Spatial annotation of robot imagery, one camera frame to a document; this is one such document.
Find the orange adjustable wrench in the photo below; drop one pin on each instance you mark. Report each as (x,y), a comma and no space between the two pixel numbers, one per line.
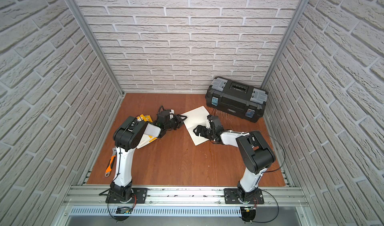
(111,163)

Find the yellow cover notebook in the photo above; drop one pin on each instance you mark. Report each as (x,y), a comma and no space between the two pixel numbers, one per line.
(145,140)
(146,118)

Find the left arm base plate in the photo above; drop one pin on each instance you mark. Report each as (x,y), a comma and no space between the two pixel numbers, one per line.
(127,195)

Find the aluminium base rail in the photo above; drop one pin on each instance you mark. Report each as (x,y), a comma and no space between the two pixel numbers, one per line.
(95,195)

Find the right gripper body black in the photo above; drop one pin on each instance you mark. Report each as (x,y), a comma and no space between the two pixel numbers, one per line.
(212,134)

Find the left aluminium corner post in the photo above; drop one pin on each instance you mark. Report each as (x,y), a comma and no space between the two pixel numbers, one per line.
(85,27)

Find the aluminium corner post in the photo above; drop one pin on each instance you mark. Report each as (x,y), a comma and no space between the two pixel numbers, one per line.
(285,40)
(85,27)

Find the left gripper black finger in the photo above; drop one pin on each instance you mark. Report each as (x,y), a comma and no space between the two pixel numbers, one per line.
(181,118)
(179,125)

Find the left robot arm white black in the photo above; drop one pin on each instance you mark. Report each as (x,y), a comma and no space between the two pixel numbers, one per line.
(127,138)

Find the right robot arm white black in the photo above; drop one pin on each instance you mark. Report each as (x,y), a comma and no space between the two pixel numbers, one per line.
(256,153)

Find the right aluminium corner post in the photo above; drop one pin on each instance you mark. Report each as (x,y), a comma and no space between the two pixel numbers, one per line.
(285,40)

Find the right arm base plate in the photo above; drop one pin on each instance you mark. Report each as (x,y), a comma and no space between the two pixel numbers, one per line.
(238,196)

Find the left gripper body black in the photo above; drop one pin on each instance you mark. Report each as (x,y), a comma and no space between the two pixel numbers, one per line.
(174,121)

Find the black grey toolbox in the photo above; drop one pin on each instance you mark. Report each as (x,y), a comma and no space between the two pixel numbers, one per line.
(238,99)

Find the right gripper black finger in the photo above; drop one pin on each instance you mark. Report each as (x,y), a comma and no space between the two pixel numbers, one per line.
(200,128)
(201,133)

